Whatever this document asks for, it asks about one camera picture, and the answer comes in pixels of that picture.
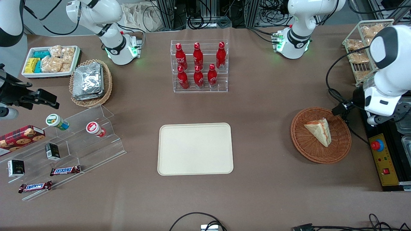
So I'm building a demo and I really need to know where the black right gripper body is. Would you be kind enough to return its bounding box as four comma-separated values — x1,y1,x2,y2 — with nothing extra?
0,72,35,111

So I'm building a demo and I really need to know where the triangular sandwich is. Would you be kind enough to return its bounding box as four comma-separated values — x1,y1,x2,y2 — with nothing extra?
304,117,332,148

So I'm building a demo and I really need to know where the white rectangular snack tray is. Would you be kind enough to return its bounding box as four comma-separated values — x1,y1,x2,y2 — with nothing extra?
22,46,81,79

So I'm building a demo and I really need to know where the oval wicker basket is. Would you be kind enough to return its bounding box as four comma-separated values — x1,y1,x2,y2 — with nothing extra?
69,59,113,107

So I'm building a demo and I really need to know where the round brown wicker basket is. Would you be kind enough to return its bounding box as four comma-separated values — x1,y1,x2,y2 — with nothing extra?
291,107,352,164

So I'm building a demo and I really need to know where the cream rectangular tray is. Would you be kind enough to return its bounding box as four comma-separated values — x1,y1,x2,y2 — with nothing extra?
157,123,234,176

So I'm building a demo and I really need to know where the green lid cup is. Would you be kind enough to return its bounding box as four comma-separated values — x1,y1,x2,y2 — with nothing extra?
46,114,70,131

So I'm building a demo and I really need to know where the yellow snack packet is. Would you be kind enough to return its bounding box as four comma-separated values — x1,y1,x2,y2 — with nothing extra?
25,58,41,74

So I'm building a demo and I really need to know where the red cookie box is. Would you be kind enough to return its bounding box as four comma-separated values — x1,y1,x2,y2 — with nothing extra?
0,125,46,157

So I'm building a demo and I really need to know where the clear plastic container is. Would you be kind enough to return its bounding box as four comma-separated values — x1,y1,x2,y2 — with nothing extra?
394,106,411,134
401,135,411,158

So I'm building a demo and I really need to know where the silver foil container stack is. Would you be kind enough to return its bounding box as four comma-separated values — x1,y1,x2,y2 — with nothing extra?
73,63,105,101

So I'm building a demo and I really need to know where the red lid cup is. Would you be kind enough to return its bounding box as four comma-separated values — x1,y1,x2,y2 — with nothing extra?
86,122,107,138

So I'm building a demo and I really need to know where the yellow control panel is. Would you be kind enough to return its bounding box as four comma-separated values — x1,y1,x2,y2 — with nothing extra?
368,133,402,187

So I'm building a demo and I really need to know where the small black white box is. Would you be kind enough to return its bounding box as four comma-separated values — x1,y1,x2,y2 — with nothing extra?
7,159,25,178

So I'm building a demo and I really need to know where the clear acrylic step display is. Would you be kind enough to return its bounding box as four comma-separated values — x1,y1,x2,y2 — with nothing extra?
0,104,127,202

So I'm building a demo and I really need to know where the snickers bar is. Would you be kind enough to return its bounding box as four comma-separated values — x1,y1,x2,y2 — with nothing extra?
18,181,53,194
50,165,82,176

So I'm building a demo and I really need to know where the black machine housing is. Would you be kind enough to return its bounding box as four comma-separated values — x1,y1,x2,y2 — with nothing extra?
361,93,411,192

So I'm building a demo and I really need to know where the beige cloth bag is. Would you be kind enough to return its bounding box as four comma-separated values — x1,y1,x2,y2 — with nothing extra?
120,3,161,33

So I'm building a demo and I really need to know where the red cola bottle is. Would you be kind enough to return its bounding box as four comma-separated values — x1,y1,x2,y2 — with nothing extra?
193,42,204,69
207,64,218,89
175,43,188,70
216,41,227,69
194,65,205,89
177,65,189,90

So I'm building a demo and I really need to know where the clear acrylic bottle rack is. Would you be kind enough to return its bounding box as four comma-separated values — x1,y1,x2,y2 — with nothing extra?
170,39,229,93

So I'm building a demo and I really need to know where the white wire basket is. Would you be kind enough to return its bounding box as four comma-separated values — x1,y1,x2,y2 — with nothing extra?
342,19,395,87

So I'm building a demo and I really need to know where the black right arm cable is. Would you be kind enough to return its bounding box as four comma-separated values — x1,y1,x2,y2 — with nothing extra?
23,0,80,36

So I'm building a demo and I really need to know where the black cable with connector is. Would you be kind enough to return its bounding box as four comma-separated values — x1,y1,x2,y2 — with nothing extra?
292,213,411,231

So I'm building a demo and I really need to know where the black looped cable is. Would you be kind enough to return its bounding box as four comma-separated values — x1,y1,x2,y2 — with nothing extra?
169,212,227,231

